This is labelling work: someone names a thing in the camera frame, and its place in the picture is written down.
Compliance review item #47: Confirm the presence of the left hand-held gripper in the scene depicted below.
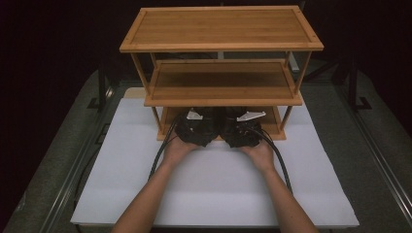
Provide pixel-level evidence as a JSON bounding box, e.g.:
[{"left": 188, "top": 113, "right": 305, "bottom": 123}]
[{"left": 174, "top": 110, "right": 221, "bottom": 149}]

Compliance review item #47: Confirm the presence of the wooden three-tier shoe rack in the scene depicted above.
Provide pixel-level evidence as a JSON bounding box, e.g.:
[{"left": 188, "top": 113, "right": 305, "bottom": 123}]
[{"left": 119, "top": 5, "right": 325, "bottom": 142}]

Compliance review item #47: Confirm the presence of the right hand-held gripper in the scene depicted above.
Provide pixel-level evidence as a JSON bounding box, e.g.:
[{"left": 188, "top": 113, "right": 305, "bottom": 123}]
[{"left": 222, "top": 111, "right": 266, "bottom": 149}]

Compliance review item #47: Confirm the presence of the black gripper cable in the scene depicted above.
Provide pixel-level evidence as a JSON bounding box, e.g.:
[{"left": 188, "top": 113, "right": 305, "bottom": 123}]
[
  {"left": 249, "top": 127, "right": 294, "bottom": 195},
  {"left": 148, "top": 116, "right": 181, "bottom": 181}
]

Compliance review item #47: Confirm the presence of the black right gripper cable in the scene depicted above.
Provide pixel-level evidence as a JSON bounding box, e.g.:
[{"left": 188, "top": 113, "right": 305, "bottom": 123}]
[{"left": 249, "top": 127, "right": 294, "bottom": 195}]

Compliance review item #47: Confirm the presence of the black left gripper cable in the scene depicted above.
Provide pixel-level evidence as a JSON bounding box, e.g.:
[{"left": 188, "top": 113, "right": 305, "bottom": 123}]
[{"left": 148, "top": 116, "right": 181, "bottom": 181}]

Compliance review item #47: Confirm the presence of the black metal stand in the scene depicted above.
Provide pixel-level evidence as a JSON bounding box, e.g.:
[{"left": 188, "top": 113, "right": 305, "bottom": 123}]
[
  {"left": 86, "top": 61, "right": 115, "bottom": 113},
  {"left": 347, "top": 61, "right": 373, "bottom": 113}
]

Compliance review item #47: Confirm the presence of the person's right hand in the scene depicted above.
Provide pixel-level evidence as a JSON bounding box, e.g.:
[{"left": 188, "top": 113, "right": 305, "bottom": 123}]
[{"left": 239, "top": 139, "right": 276, "bottom": 173}]

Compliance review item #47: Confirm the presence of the person's left hand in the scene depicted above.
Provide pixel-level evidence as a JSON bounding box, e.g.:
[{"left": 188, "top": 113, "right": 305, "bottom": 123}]
[{"left": 161, "top": 130, "right": 202, "bottom": 169}]

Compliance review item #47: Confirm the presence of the metal table rail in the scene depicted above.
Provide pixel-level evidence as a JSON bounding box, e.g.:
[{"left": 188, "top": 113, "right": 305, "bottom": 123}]
[
  {"left": 334, "top": 85, "right": 412, "bottom": 227},
  {"left": 40, "top": 85, "right": 125, "bottom": 233}
]

